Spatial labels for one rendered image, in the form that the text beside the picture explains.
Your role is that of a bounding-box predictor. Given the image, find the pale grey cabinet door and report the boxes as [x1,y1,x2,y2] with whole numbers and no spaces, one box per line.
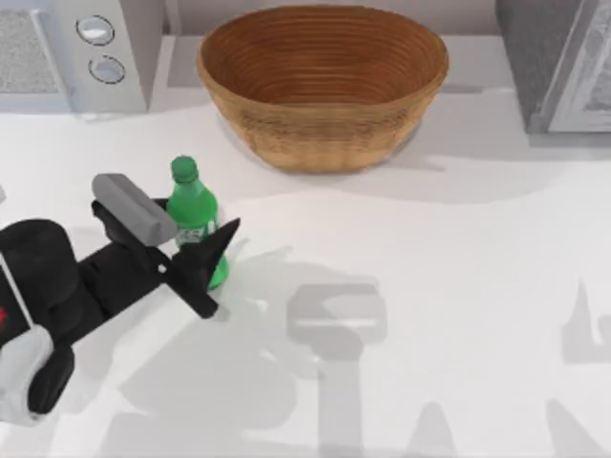
[546,0,611,134]

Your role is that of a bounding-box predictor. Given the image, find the pale grey rounded box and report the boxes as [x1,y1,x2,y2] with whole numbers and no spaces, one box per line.
[91,173,177,247]

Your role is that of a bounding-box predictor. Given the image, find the green bottle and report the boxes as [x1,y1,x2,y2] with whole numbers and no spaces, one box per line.
[164,155,229,291]

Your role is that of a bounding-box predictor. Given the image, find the pale microwave oven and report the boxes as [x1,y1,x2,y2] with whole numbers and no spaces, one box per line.
[0,0,166,116]

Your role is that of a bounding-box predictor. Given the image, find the round microwave knob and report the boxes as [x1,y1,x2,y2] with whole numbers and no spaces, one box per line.
[88,53,127,85]
[74,13,116,45]

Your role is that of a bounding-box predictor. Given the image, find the brown woven basket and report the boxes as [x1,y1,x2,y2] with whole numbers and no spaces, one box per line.
[197,4,451,174]

